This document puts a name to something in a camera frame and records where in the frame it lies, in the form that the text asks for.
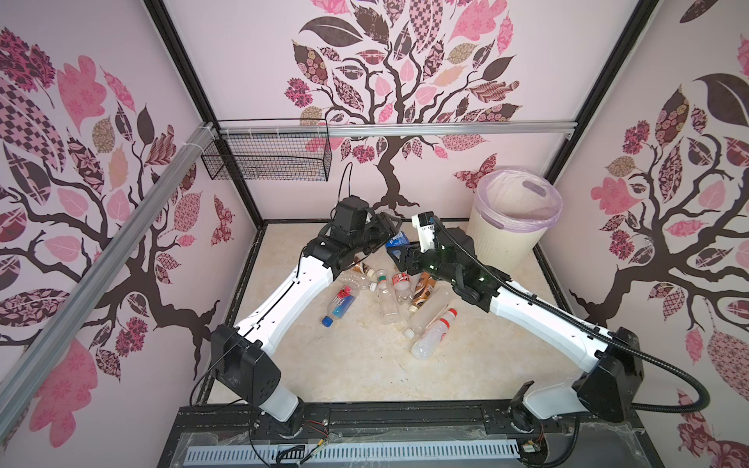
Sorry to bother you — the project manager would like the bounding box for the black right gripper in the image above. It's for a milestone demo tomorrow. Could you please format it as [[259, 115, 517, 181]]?
[[387, 239, 460, 289]]

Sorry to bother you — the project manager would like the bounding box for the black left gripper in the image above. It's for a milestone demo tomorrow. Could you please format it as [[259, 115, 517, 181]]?
[[350, 209, 401, 255]]

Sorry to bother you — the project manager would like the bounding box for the blue label bottle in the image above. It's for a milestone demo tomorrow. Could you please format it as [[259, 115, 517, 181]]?
[[386, 231, 410, 248]]

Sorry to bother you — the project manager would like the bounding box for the brown label bottle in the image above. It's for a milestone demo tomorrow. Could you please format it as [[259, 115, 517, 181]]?
[[352, 261, 376, 278]]

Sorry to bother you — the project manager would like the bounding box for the clear crushed bottle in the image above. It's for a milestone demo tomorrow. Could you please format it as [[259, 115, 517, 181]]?
[[337, 270, 378, 292]]

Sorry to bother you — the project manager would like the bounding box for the red blue small bottle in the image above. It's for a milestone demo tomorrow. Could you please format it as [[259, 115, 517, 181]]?
[[321, 286, 356, 328]]

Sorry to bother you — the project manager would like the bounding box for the white bottle red cap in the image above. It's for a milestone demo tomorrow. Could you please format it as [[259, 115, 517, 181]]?
[[412, 308, 458, 360]]

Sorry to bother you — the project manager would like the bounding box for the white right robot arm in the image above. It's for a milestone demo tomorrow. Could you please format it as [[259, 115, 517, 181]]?
[[387, 228, 644, 427]]

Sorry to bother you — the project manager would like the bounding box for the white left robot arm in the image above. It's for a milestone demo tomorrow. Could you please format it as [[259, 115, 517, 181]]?
[[208, 208, 402, 435]]

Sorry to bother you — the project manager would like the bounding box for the white waste bin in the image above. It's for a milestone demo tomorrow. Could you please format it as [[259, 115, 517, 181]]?
[[467, 167, 563, 274]]

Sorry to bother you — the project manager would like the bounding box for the purple bin liner bag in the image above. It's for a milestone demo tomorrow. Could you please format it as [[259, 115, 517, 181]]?
[[470, 167, 564, 234]]

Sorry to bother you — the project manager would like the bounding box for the red label clear bottle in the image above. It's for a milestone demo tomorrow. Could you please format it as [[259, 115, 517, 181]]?
[[392, 272, 413, 304]]

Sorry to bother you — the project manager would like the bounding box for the brown Nescafe bottle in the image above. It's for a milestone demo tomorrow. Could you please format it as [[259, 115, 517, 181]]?
[[409, 272, 436, 313]]

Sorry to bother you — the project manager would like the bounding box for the clear bottle green cap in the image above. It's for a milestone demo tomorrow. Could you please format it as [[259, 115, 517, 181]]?
[[376, 270, 400, 324]]

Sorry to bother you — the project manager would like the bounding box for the clear bottle white cap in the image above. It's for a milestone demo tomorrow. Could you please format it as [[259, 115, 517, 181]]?
[[403, 289, 454, 340]]

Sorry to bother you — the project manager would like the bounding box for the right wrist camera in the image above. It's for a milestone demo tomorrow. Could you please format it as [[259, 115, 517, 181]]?
[[412, 212, 435, 253]]

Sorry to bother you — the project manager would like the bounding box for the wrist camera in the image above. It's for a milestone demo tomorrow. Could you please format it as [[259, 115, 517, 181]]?
[[412, 212, 435, 253], [333, 195, 370, 232]]

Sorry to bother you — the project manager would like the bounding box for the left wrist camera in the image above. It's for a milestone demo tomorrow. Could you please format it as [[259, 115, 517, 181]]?
[[333, 195, 370, 232]]

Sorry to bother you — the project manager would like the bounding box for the black wire basket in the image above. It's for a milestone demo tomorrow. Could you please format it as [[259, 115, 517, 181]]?
[[202, 117, 333, 181]]

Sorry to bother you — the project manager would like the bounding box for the aluminium rail back wall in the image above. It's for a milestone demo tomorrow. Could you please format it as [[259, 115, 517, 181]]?
[[220, 121, 577, 138]]

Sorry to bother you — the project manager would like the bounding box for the aluminium rail wall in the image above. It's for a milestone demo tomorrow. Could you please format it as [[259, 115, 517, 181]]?
[[220, 121, 577, 138], [1, 122, 216, 437]]

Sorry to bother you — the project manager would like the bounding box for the white slotted cable duct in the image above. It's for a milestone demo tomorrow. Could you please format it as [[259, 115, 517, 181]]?
[[183, 440, 520, 467]]

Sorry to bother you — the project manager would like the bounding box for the black base frame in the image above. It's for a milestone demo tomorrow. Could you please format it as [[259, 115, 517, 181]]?
[[158, 400, 663, 467]]

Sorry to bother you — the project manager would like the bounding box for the black corrugated cable right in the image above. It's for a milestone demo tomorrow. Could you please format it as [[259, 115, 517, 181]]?
[[435, 224, 712, 468]]

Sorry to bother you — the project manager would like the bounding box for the aluminium rail left wall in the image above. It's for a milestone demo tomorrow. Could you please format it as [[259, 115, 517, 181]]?
[[1, 122, 216, 437]]

